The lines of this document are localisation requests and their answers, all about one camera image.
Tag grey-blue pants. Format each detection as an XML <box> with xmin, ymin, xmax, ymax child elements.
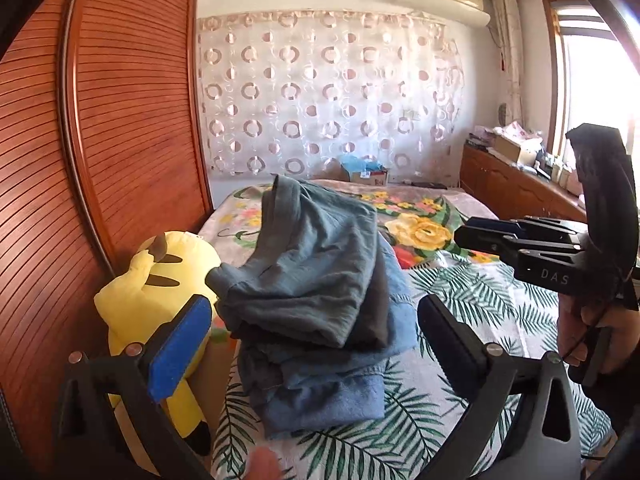
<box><xmin>207</xmin><ymin>174</ymin><xmax>382</xmax><ymax>350</ymax></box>

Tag beige window curtain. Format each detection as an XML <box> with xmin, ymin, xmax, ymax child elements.
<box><xmin>490</xmin><ymin>0</ymin><xmax>525</xmax><ymax>128</ymax></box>

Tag floral blanket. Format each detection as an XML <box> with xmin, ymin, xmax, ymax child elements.
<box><xmin>196</xmin><ymin>177</ymin><xmax>501</xmax><ymax>267</ymax></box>

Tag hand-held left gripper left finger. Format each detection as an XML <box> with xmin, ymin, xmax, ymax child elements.
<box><xmin>52</xmin><ymin>294</ymin><xmax>216</xmax><ymax>480</ymax></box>

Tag low wooden cabinet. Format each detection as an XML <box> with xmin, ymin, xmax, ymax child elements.
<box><xmin>459</xmin><ymin>141</ymin><xmax>590</xmax><ymax>225</ymax></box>

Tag leaf print blanket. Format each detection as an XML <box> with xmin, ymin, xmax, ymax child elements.
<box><xmin>210</xmin><ymin>249</ymin><xmax>617</xmax><ymax>480</ymax></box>

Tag person's left hand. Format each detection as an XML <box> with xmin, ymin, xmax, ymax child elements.
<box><xmin>248</xmin><ymin>446</ymin><xmax>287</xmax><ymax>480</ymax></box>

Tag person's right hand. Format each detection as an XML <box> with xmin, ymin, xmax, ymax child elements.
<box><xmin>556</xmin><ymin>280</ymin><xmax>640</xmax><ymax>378</ymax></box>

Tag wooden headboard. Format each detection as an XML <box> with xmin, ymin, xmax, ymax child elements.
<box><xmin>0</xmin><ymin>0</ymin><xmax>217</xmax><ymax>480</ymax></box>

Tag window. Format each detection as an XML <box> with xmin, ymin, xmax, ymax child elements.
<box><xmin>542</xmin><ymin>0</ymin><xmax>640</xmax><ymax>162</ymax></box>

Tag small cardboard box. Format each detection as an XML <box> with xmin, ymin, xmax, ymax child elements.
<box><xmin>347</xmin><ymin>167</ymin><xmax>391</xmax><ymax>187</ymax></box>

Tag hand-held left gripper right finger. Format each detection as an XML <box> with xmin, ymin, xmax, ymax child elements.
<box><xmin>416</xmin><ymin>294</ymin><xmax>584</xmax><ymax>480</ymax></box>

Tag dark grey folded pants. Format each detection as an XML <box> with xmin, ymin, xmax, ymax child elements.
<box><xmin>232</xmin><ymin>240</ymin><xmax>398</xmax><ymax>353</ymax></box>

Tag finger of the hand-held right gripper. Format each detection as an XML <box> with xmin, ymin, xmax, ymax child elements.
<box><xmin>465</xmin><ymin>216</ymin><xmax>589</xmax><ymax>244</ymax></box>
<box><xmin>453</xmin><ymin>227</ymin><xmax>587</xmax><ymax>267</ymax></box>

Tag circle patterned curtain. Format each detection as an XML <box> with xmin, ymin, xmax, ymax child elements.
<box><xmin>196</xmin><ymin>9</ymin><xmax>465</xmax><ymax>182</ymax></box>

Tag cardboard box on cabinet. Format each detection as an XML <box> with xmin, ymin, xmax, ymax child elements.
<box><xmin>492</xmin><ymin>132</ymin><xmax>545</xmax><ymax>165</ymax></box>

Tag dark blue folded jeans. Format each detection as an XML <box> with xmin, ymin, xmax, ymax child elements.
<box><xmin>235</xmin><ymin>347</ymin><xmax>387</xmax><ymax>440</ymax></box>

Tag yellow plush toy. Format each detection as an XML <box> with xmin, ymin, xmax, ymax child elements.
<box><xmin>94</xmin><ymin>230</ymin><xmax>224</xmax><ymax>457</ymax></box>

